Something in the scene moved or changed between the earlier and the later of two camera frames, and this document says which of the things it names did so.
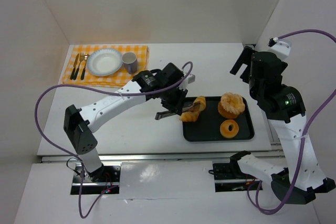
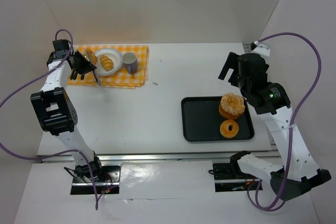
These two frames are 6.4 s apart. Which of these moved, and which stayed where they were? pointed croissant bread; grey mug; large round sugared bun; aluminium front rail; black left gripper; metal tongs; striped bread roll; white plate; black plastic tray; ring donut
Moved: striped bread roll; pointed croissant bread; metal tongs; black left gripper
Stayed: grey mug; large round sugared bun; white plate; aluminium front rail; ring donut; black plastic tray
